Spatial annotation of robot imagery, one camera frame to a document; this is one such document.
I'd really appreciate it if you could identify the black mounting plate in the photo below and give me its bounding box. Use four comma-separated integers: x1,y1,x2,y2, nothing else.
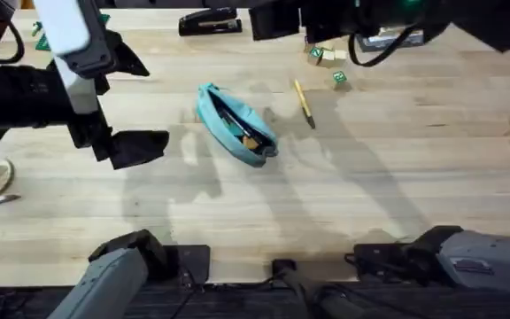
344,242,415,284

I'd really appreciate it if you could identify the pale left wrist plate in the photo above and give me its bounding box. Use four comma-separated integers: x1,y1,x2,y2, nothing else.
32,0,102,114

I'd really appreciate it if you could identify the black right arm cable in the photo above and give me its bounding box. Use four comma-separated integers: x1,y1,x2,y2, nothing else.
347,24,422,68

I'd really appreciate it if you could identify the wooden toy blocks heap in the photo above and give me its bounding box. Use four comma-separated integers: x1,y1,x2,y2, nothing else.
305,42,349,68

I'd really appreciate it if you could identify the black rail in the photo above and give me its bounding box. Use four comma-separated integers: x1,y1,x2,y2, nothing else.
0,283,510,319

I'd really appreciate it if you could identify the black stapler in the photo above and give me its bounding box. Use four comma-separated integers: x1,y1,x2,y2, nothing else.
178,7,243,37

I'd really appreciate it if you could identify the yellow pen with black tip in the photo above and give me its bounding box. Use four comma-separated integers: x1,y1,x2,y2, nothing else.
293,78,317,130

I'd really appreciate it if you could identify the teal zip bag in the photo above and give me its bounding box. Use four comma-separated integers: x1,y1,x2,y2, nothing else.
195,82,280,168

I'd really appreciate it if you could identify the dark flat box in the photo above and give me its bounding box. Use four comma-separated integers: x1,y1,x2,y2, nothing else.
356,27,425,53

